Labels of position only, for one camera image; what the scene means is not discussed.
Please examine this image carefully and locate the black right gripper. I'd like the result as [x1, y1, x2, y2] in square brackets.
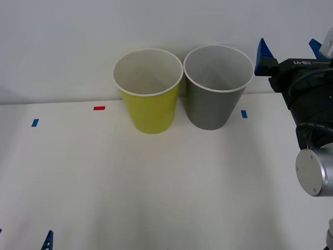
[253, 37, 333, 105]

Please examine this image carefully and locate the grey plastic bin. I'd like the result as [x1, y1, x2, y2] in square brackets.
[183, 45, 254, 131]

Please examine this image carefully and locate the yellow-green plastic bin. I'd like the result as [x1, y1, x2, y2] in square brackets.
[112, 48, 184, 135]

